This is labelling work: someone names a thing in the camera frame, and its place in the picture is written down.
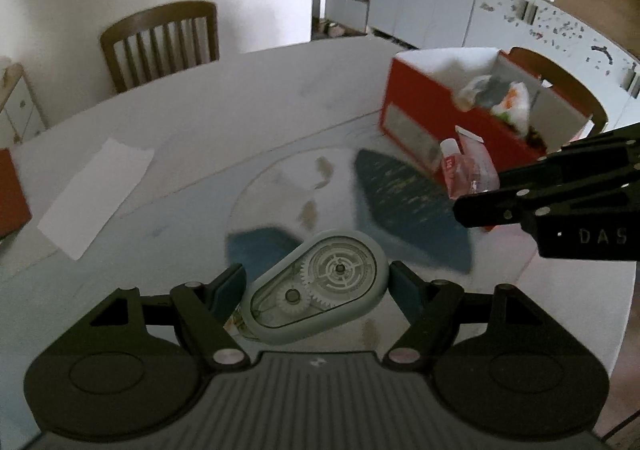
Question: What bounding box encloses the red paper bag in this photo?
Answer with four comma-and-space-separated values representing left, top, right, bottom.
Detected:
0, 149, 32, 240

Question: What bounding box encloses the dark wooden slatted chair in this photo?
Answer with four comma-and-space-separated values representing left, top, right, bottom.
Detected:
100, 0, 220, 93

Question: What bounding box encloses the white wall cabinet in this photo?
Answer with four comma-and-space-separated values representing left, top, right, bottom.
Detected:
326, 0, 639, 128

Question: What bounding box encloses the pink tissue packet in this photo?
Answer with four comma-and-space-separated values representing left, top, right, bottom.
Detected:
440, 126, 500, 199

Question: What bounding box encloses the white drawer sideboard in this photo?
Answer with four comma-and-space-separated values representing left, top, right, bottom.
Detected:
0, 63, 47, 149

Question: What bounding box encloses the red cardboard shoe box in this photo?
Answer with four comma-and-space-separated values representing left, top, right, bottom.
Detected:
380, 48, 592, 173

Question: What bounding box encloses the white paper sheet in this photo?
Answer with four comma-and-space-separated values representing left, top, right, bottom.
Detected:
38, 138, 154, 261

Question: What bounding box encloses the wooden chair with black cushion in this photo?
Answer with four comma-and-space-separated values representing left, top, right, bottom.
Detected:
506, 46, 608, 137

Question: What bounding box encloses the white plastic bag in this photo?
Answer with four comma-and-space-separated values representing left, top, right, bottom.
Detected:
452, 75, 532, 138

